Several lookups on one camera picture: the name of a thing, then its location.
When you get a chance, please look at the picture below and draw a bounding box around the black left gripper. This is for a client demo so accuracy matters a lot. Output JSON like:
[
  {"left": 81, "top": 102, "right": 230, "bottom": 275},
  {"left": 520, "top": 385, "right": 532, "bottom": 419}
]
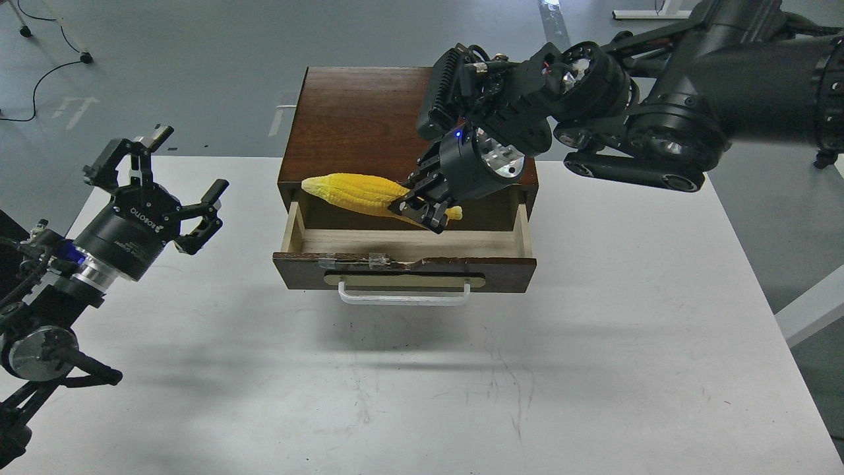
[{"left": 71, "top": 124, "right": 230, "bottom": 282}]

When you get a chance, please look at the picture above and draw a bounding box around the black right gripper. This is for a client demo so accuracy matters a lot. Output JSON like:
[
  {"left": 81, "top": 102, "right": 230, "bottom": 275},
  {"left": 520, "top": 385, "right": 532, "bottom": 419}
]
[{"left": 388, "top": 127, "right": 526, "bottom": 234}]

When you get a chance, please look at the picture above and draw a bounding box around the yellow corn cob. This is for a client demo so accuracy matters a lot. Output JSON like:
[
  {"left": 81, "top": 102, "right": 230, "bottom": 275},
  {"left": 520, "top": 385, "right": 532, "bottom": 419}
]
[{"left": 301, "top": 174, "right": 421, "bottom": 228}]

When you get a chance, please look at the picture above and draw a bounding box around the wooden drawer with white handle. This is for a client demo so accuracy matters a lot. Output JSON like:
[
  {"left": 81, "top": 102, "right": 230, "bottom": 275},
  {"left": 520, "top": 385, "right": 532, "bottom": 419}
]
[{"left": 272, "top": 201, "right": 537, "bottom": 307}]

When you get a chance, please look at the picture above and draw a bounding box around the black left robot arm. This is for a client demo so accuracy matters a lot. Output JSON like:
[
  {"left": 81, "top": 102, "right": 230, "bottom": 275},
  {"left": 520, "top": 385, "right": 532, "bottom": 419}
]
[{"left": 2, "top": 126, "right": 229, "bottom": 466}]

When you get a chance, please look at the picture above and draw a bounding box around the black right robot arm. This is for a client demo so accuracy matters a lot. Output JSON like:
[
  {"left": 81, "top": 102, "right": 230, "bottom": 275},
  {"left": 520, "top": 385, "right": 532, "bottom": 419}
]
[{"left": 388, "top": 1, "right": 842, "bottom": 234}]

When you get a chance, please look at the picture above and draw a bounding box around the dark wooden cabinet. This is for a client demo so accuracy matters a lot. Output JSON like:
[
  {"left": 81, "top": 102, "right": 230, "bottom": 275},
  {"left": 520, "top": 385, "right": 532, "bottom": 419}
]
[{"left": 277, "top": 67, "right": 539, "bottom": 213}]

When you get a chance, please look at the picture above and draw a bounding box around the white stand leg with casters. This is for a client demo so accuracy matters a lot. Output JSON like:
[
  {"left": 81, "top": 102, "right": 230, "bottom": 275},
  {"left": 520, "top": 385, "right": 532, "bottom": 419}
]
[{"left": 5, "top": 0, "right": 94, "bottom": 65}]

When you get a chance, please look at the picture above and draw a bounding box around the white table base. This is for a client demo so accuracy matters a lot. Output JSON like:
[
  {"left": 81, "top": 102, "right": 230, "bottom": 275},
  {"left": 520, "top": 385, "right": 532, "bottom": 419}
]
[{"left": 612, "top": 0, "right": 692, "bottom": 21}]

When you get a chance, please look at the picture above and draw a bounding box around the white furniture edge with caster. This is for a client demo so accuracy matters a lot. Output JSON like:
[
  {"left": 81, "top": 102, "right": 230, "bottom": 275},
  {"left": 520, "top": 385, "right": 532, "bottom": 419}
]
[{"left": 813, "top": 150, "right": 840, "bottom": 170}]

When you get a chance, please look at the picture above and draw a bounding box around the black floor cable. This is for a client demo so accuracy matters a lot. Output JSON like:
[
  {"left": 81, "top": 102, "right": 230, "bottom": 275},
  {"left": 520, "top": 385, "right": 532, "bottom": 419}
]
[{"left": 0, "top": 0, "right": 94, "bottom": 125}]

